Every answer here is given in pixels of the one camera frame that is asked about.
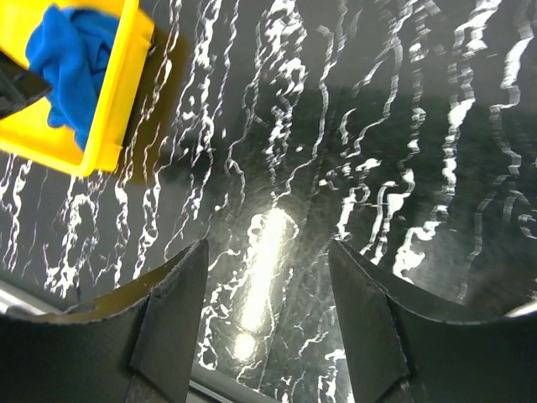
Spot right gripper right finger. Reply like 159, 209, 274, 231
329, 241, 536, 402

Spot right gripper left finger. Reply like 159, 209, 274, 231
62, 238, 210, 403

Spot blue towel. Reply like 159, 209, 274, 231
25, 5, 119, 150

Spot yellow plastic bin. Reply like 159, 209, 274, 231
1, 1, 154, 176

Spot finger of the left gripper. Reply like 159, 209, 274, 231
0, 56, 52, 119

